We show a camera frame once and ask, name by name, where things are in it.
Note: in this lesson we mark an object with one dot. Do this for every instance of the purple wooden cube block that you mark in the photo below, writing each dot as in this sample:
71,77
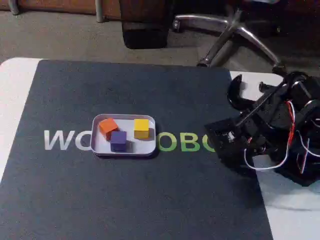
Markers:
118,141

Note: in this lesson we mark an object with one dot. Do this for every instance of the brown wooden furniture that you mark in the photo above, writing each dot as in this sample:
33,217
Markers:
55,5

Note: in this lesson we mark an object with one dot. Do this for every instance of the dark mat with WOWROBO print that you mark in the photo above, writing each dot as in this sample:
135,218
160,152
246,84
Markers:
150,200

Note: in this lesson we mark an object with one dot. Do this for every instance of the chrome office chair base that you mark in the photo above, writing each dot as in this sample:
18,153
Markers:
250,37

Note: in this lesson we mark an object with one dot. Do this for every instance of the white rounded rectangular tray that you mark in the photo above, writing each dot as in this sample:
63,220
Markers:
142,146

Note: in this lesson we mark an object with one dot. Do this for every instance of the black square camera box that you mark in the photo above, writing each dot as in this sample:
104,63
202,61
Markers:
222,137

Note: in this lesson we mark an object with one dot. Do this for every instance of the orange wooden cube block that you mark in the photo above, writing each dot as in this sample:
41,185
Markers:
108,126

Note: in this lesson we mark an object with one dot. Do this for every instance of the grey metal furniture leg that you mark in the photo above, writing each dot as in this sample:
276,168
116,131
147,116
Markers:
13,6
99,11

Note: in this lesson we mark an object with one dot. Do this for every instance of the yellow wooden cube block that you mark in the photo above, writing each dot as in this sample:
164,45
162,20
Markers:
141,128

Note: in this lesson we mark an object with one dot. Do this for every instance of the dark brown cabinet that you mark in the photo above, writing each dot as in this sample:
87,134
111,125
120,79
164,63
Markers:
145,25

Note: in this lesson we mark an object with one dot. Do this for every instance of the black table clamp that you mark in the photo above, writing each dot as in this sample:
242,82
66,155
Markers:
232,97

